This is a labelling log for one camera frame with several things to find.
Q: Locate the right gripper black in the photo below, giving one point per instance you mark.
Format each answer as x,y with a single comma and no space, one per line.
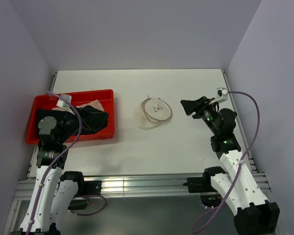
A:
199,105

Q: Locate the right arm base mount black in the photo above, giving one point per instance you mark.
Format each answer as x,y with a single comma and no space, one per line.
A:
209,198

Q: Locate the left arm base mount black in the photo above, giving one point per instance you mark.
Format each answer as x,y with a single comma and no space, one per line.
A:
85,192

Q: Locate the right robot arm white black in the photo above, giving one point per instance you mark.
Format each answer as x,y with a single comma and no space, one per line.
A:
254,213

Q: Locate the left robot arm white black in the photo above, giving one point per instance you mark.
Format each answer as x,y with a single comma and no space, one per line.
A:
54,189

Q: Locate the red plastic tray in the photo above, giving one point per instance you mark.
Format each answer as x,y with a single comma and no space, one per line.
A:
43,106

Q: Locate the black bra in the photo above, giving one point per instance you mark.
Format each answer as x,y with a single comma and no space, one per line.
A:
93,120

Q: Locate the aluminium frame rail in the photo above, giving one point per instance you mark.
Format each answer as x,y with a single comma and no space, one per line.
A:
135,186

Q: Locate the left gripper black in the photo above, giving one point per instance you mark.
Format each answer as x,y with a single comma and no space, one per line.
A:
74,116

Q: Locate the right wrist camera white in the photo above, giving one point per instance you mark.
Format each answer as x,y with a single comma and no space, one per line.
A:
221,96

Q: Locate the pink bra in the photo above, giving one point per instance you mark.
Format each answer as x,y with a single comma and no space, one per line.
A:
95,104

